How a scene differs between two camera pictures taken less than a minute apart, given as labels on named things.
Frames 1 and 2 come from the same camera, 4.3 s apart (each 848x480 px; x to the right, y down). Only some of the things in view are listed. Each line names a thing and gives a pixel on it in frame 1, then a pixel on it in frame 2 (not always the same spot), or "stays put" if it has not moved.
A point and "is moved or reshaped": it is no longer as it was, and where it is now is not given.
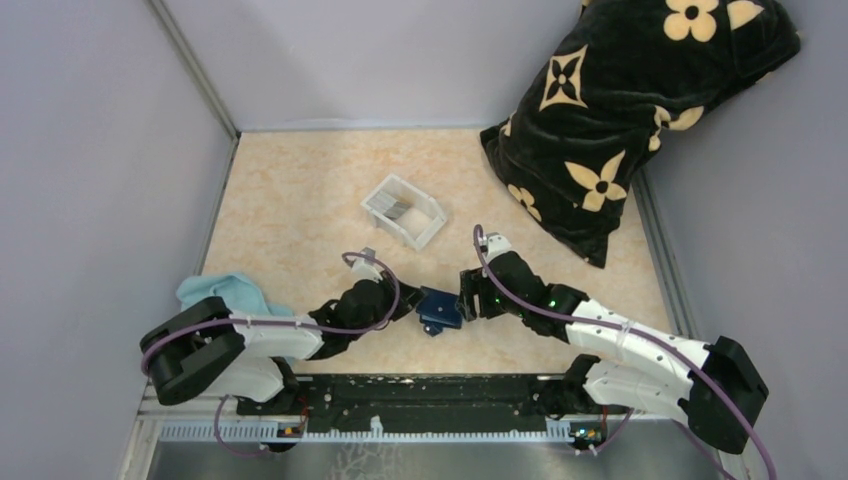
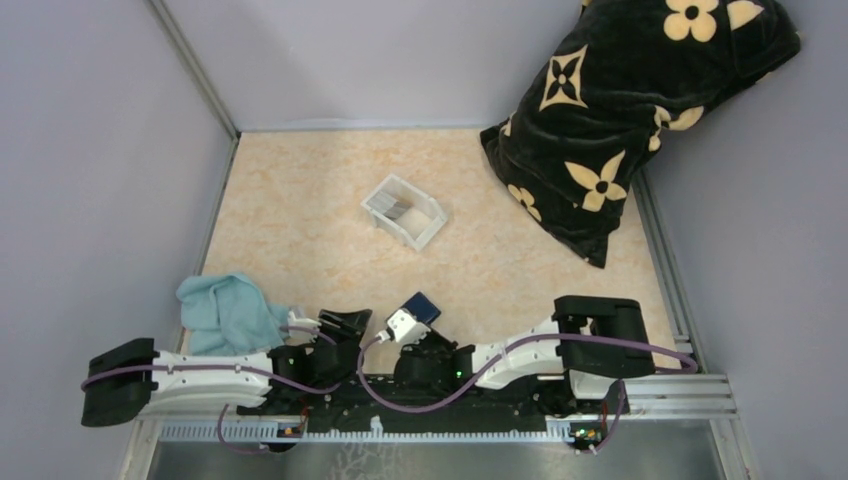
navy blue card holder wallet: x=437 y=309 is moved or reshaped
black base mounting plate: x=406 y=404 stays put
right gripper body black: x=491 y=302 to x=433 y=345
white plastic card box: x=404 y=211 stays put
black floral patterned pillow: x=619 y=78 stays put
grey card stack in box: x=387 y=206 stays put
